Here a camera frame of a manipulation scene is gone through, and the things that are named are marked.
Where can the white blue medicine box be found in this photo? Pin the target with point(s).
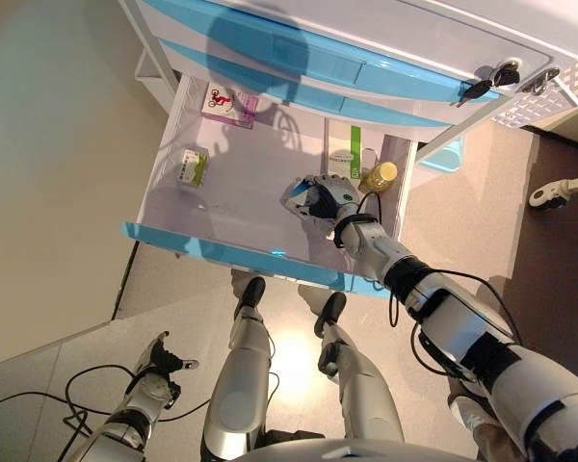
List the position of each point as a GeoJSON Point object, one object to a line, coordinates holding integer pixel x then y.
{"type": "Point", "coordinates": [294, 197]}

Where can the person legs khaki trousers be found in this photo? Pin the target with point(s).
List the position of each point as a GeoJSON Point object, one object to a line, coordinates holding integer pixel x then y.
{"type": "Point", "coordinates": [496, 443]}

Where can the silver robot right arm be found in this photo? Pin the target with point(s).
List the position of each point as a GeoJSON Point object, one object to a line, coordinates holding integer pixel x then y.
{"type": "Point", "coordinates": [462, 327]}

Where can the white cart side bin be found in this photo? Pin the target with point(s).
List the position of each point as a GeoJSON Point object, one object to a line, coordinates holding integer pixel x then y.
{"type": "Point", "coordinates": [149, 72]}

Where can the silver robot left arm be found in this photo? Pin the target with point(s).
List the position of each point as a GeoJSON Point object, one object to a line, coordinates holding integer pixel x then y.
{"type": "Point", "coordinates": [130, 414]}

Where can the small green medicine box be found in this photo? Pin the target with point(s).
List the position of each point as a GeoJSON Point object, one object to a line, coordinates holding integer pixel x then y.
{"type": "Point", "coordinates": [192, 166]}

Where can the black key in lock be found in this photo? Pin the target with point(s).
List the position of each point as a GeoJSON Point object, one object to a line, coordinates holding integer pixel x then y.
{"type": "Point", "coordinates": [506, 74]}

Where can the white box green stripe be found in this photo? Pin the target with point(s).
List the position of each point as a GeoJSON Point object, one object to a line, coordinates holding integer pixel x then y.
{"type": "Point", "coordinates": [354, 144]}

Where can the white sneaker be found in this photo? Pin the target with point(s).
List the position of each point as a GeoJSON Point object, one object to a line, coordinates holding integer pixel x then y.
{"type": "Point", "coordinates": [467, 409]}

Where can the white medical cart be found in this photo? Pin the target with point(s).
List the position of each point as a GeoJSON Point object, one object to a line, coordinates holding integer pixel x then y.
{"type": "Point", "coordinates": [414, 29]}

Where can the yellow medicine bottle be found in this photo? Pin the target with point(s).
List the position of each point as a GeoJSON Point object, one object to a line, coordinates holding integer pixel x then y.
{"type": "Point", "coordinates": [378, 175]}

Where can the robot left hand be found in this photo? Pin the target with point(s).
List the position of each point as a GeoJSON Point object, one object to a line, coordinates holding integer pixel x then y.
{"type": "Point", "coordinates": [164, 358]}

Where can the white bin blue lid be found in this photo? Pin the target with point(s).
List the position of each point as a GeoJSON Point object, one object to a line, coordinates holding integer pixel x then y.
{"type": "Point", "coordinates": [443, 156]}

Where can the silver cart latch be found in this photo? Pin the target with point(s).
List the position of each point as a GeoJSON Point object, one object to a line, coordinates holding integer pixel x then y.
{"type": "Point", "coordinates": [539, 82]}

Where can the purple white medicine box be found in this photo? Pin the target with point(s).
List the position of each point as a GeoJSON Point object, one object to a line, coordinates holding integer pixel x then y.
{"type": "Point", "coordinates": [221, 101]}

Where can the bed caster wheel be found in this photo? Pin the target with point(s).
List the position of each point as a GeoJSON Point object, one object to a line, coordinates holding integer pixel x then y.
{"type": "Point", "coordinates": [544, 198]}

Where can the white perforated side basket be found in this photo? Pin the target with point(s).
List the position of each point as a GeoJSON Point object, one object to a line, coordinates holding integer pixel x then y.
{"type": "Point", "coordinates": [534, 106]}

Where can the silver robot right leg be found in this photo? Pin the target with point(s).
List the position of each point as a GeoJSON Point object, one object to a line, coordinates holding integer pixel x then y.
{"type": "Point", "coordinates": [356, 385]}

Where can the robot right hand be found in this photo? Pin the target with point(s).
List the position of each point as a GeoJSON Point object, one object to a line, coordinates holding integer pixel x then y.
{"type": "Point", "coordinates": [332, 199]}

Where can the grey robot torso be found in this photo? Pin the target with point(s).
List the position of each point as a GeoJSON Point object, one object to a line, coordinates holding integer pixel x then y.
{"type": "Point", "coordinates": [356, 450]}

